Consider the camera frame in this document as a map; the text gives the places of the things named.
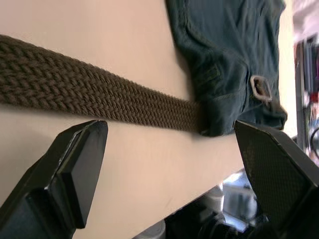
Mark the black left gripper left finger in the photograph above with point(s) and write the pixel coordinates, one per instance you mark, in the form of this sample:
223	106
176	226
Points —
62	174

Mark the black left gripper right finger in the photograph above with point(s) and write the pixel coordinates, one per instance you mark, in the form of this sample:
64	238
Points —
281	174

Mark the brown braided belt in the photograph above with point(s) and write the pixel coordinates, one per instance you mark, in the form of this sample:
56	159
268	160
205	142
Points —
74	87

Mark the blue denim shorts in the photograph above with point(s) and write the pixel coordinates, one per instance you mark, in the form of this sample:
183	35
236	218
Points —
224	49

